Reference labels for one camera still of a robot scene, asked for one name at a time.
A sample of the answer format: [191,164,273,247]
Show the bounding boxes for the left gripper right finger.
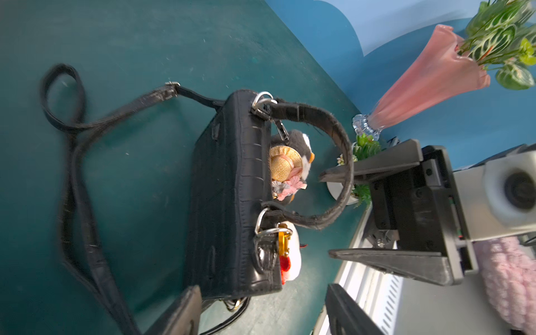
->
[325,283,373,335]

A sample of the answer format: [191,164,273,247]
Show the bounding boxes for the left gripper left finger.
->
[145,286,202,335]

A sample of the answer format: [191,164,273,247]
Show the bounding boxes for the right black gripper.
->
[329,139,479,286]

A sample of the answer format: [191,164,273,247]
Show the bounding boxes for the white red plush charm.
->
[278,221,302,285]

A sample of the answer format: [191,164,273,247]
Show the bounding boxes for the black crocodile leather handbag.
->
[40,64,343,334]

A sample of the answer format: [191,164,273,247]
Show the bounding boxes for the penguin plush with straw hat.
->
[269,130,315,205]

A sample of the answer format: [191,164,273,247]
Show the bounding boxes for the small green plant white pot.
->
[319,127,381,216]

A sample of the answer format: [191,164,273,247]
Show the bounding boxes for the pink vase with green leaves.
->
[353,1,535,141]

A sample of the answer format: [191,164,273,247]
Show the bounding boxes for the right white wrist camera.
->
[454,145,535,241]

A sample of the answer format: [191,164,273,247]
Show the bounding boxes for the pink fuzzy cable sleeve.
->
[472,236,536,334]

